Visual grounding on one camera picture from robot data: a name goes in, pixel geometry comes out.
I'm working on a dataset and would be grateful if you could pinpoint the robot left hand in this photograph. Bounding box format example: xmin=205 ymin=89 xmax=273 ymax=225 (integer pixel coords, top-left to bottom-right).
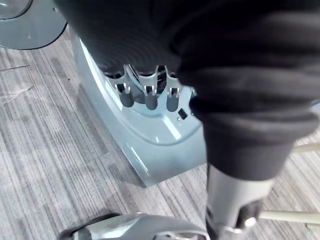
xmin=53 ymin=0 xmax=320 ymax=240

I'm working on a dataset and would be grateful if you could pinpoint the round dark washing machine door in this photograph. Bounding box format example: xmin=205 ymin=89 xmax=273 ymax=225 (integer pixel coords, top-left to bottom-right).
xmin=0 ymin=0 xmax=69 ymax=50

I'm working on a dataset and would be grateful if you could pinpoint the grey washing machine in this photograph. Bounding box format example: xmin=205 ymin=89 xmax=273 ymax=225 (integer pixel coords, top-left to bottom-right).
xmin=71 ymin=24 xmax=208 ymax=189

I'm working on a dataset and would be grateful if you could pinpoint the beige wooden chair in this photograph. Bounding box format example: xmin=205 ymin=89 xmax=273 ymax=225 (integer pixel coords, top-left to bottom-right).
xmin=259 ymin=142 xmax=320 ymax=224

